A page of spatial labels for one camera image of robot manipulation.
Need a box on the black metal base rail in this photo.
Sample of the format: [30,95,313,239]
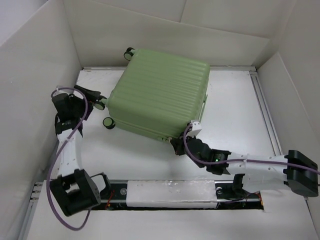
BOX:
[93,179,264,211]

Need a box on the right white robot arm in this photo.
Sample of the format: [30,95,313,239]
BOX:
[169,136,320,198]

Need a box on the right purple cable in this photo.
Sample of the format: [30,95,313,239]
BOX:
[182,124,320,176]

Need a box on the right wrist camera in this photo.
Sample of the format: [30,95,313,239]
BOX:
[186,120,203,138]

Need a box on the green suitcase blue lining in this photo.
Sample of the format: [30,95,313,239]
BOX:
[97,47,211,142]

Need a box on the purple cable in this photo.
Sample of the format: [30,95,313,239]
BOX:
[46,86,92,231]
[182,124,320,176]

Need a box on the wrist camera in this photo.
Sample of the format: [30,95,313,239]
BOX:
[186,120,203,138]
[51,86,66,98]

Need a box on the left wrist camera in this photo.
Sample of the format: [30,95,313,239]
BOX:
[51,86,66,98]

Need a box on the white foam base cover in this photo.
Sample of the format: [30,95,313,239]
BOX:
[126,179,218,209]

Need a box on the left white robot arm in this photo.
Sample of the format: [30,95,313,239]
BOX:
[49,85,113,217]

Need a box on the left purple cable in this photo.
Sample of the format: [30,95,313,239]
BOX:
[46,86,92,231]

